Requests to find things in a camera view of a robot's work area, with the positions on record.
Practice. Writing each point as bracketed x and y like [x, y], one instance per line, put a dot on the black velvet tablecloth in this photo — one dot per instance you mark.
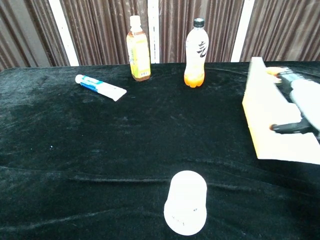
[100, 150]

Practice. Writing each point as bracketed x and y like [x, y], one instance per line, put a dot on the white frame post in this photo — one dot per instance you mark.
[242, 31]
[63, 32]
[153, 31]

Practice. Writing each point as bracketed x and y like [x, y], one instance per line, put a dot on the orange drink bottle black cap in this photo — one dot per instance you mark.
[196, 57]

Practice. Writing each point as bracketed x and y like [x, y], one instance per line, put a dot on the tea bottle yellow label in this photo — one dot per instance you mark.
[138, 55]

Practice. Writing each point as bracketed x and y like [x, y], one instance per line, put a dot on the right robot hand grey black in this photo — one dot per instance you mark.
[306, 100]

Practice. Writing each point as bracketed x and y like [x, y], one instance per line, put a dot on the brown pleated curtain panel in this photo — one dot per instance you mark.
[27, 32]
[105, 30]
[175, 25]
[285, 30]

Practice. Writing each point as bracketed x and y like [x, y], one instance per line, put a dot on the blue white toothpaste tube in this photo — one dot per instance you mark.
[100, 86]

